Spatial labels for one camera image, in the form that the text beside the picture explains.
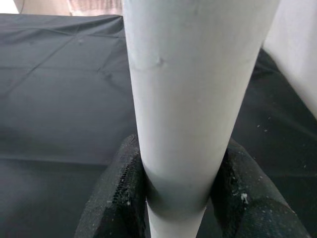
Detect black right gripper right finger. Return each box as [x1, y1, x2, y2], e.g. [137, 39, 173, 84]
[210, 138, 312, 238]

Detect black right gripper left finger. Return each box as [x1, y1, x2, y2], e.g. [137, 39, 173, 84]
[81, 134, 150, 238]

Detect white plastic table leg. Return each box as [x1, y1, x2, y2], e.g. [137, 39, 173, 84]
[122, 0, 279, 238]

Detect black tablecloth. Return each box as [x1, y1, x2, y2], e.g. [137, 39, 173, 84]
[0, 13, 317, 238]

